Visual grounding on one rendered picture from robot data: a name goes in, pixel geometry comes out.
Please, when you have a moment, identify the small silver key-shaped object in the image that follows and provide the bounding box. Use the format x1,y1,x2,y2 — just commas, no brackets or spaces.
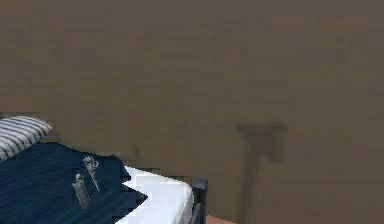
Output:
82,155,101,192

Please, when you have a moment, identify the small grey flat object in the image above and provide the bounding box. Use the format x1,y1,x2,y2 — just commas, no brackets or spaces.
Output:
72,173,92,210

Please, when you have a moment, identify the bed with dark blue blanket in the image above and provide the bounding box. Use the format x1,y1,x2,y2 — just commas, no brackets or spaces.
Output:
0,141,209,224

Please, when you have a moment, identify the grey striped pillow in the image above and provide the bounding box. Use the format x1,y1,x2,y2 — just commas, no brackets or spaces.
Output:
0,115,53,162

